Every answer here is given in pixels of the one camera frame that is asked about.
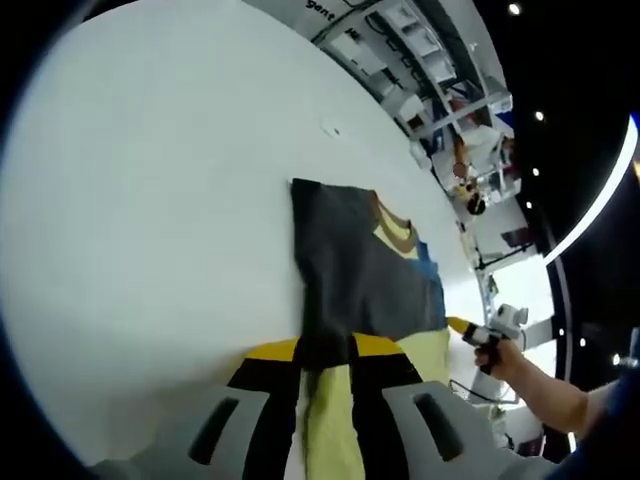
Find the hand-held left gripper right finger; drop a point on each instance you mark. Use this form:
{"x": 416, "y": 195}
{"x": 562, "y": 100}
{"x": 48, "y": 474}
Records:
{"x": 380, "y": 415}

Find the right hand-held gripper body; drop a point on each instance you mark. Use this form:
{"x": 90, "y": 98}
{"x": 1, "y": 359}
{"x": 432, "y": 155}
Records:
{"x": 507, "y": 320}

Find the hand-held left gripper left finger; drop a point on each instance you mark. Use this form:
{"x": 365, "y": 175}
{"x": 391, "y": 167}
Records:
{"x": 260, "y": 410}

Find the yellow grey blue garment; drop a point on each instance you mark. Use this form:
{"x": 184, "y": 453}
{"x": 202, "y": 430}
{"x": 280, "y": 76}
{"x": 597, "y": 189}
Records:
{"x": 365, "y": 270}

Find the person's right hand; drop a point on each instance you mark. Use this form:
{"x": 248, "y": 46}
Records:
{"x": 502, "y": 357}

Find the grey metal shelf unit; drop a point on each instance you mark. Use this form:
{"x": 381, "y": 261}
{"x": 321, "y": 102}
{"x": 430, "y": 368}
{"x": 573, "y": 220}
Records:
{"x": 420, "y": 55}

